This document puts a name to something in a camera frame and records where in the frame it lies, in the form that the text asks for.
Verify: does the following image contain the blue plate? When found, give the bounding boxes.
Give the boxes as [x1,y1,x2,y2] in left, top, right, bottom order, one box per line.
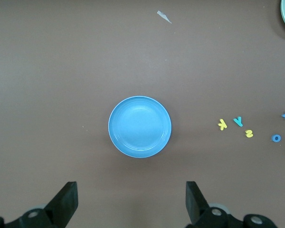
[108,95,172,159]

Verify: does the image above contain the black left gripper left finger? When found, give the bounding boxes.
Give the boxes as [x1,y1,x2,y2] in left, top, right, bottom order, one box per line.
[0,181,78,228]

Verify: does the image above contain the white paper scrap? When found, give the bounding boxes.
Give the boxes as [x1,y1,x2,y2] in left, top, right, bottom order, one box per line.
[157,10,172,24]

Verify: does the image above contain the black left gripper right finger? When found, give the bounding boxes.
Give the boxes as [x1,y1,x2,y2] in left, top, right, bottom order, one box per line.
[185,180,280,228]

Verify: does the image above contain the yellow foam letter k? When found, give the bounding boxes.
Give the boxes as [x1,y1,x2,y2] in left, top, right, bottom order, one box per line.
[217,118,228,131]

